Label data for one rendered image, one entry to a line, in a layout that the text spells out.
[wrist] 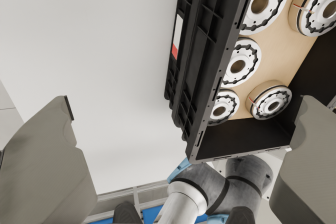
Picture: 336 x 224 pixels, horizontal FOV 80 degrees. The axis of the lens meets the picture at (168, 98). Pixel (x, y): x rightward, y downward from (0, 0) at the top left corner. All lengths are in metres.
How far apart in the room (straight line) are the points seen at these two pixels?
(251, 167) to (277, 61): 0.35
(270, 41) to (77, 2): 0.38
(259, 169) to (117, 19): 0.58
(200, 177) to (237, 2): 0.45
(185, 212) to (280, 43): 0.43
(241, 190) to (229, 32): 0.49
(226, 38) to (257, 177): 0.51
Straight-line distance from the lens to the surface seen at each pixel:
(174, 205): 0.55
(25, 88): 0.57
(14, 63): 0.54
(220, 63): 0.29
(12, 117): 1.66
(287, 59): 0.52
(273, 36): 0.46
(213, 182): 0.62
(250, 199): 0.67
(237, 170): 0.71
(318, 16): 0.45
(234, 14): 0.27
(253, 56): 0.41
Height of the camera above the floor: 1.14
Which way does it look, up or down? 48 degrees down
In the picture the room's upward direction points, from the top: 158 degrees clockwise
